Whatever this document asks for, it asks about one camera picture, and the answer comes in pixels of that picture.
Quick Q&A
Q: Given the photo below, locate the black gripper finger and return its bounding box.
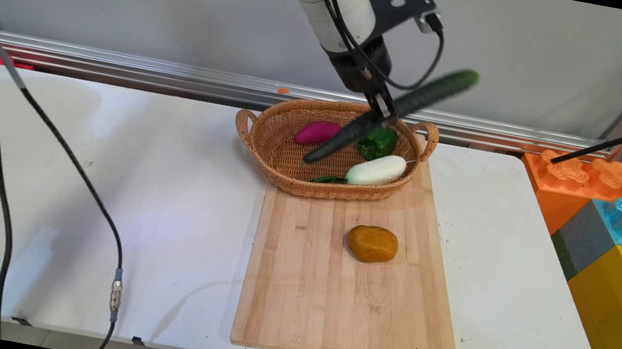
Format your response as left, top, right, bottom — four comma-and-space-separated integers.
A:
362, 86, 392, 122
379, 84, 403, 117

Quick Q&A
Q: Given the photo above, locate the dark green toy cucumber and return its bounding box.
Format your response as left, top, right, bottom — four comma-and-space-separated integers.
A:
302, 46, 481, 189

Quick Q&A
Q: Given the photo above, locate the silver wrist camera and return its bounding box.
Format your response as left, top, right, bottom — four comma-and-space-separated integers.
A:
414, 8, 447, 38

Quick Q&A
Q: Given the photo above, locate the bamboo cutting board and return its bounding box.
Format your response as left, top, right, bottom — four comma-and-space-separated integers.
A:
229, 129, 491, 349

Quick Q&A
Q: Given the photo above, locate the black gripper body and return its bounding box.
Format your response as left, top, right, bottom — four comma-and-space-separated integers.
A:
324, 28, 399, 98

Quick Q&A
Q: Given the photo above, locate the grey big building block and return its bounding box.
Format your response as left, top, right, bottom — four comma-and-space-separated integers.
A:
545, 194, 622, 287

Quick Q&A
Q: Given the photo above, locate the white toy radish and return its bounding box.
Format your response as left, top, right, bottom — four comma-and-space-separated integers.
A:
344, 148, 410, 194

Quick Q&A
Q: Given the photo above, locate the woven wicker basket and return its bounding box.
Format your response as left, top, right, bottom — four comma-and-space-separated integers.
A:
225, 86, 443, 218

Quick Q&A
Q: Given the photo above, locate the green toy radish leaf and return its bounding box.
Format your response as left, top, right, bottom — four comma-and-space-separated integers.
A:
310, 171, 349, 189

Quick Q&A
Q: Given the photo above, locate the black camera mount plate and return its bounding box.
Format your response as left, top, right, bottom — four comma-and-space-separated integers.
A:
364, 0, 443, 36

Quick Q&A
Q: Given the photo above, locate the purple toy sweet potato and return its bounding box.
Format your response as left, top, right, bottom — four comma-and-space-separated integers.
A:
294, 117, 345, 151

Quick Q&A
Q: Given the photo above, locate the green toy bell pepper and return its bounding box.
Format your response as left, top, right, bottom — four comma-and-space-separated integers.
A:
355, 123, 401, 165

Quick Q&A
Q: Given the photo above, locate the brown toy potato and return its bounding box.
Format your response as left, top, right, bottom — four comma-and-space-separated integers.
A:
343, 223, 402, 268

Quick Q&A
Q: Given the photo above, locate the black cable with metal connector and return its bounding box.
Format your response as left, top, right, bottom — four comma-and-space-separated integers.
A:
0, 0, 168, 349

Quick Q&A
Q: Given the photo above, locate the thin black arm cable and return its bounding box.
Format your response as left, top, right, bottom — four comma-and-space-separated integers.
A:
285, 0, 405, 97

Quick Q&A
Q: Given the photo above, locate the aluminium rail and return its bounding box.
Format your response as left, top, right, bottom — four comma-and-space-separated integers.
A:
0, 30, 622, 168

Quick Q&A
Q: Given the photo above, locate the orange big building block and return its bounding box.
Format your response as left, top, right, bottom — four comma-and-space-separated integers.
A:
512, 146, 622, 247

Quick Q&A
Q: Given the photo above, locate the black camera USB cable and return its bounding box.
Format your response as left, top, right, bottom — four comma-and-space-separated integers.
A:
372, 18, 448, 96

